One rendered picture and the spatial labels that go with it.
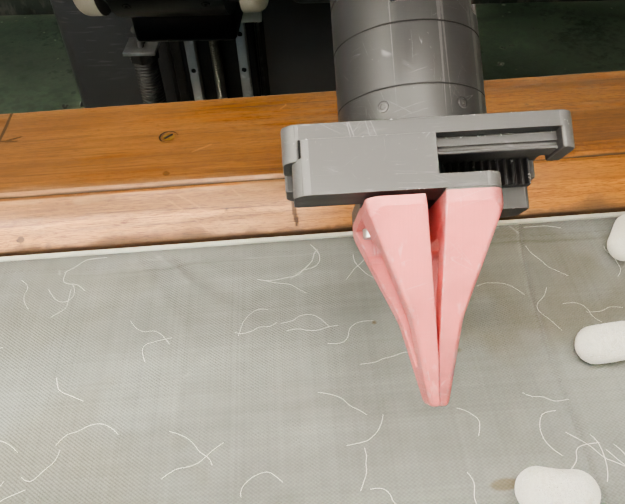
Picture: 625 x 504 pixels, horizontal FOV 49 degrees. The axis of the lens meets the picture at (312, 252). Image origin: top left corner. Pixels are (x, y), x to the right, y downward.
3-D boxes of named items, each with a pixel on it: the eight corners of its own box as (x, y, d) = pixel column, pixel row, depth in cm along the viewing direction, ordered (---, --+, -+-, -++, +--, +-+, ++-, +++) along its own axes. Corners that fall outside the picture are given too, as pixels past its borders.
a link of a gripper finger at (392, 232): (603, 404, 22) (570, 123, 24) (382, 419, 22) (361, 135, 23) (534, 390, 29) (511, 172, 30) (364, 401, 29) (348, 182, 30)
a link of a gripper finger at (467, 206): (529, 409, 22) (500, 127, 24) (307, 424, 22) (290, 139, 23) (476, 394, 29) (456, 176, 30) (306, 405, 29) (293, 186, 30)
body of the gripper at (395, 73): (582, 160, 24) (558, -43, 25) (283, 177, 23) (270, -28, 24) (522, 200, 30) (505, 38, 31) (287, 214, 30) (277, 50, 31)
